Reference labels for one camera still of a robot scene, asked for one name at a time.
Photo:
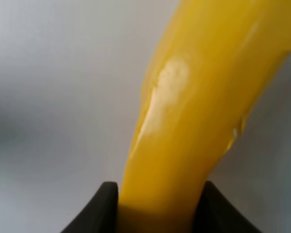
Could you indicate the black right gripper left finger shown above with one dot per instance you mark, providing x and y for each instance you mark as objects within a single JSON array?
[{"x": 99, "y": 215}]

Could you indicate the yellow banana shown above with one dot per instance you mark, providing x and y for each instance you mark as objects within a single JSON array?
[{"x": 213, "y": 62}]

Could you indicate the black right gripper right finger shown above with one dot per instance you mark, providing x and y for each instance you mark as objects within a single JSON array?
[{"x": 215, "y": 214}]

